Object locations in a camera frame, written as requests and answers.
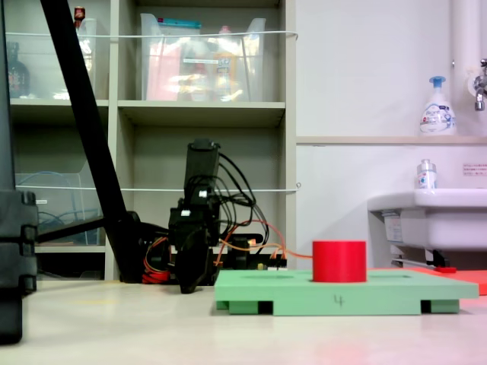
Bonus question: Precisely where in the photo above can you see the black tripod leg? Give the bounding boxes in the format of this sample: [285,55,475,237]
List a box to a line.
[40,0,145,284]

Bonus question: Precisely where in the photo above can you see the metal faucet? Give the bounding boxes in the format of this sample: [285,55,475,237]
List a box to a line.
[470,59,487,113]

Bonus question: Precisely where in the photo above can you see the small clear sanitizer bottle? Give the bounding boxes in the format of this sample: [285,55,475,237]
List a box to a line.
[415,158,438,190]

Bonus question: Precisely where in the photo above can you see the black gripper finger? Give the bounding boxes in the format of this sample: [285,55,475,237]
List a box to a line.
[175,230,203,295]
[193,227,215,287]

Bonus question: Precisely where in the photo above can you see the white cord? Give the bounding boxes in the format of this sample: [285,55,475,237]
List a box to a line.
[14,182,303,194]
[5,30,299,40]

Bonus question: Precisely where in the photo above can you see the black tripod brace bar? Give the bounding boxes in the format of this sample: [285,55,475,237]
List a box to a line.
[36,215,106,245]

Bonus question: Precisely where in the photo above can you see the green shape-hole board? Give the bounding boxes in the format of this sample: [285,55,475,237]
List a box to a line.
[214,268,479,316]

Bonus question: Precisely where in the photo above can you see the clear box with blue cables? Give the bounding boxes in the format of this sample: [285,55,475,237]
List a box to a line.
[14,159,106,246]

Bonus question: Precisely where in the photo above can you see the red cylinder block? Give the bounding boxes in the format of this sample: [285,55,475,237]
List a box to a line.
[312,239,368,284]

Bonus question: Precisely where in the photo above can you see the orange wire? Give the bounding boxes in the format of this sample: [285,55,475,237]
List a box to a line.
[215,219,315,268]

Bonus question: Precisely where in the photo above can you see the white sink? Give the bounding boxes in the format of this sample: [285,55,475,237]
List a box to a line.
[367,188,487,268]

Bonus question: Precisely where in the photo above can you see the large clear storage bin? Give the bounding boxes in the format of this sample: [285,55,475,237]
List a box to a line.
[139,13,267,103]

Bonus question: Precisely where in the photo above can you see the dark glass bottle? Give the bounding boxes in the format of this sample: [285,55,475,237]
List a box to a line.
[6,41,31,99]

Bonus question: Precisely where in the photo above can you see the white blue soap pump bottle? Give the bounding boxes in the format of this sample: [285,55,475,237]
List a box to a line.
[419,75,458,137]

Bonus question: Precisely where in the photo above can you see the black arm wire bundle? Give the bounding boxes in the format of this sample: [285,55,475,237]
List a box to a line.
[212,151,271,249]

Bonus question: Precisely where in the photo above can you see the beige shelf unit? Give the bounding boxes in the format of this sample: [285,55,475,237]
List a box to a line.
[0,0,298,282]

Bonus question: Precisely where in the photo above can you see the red cable bundle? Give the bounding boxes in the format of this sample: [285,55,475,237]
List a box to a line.
[142,236,171,284]

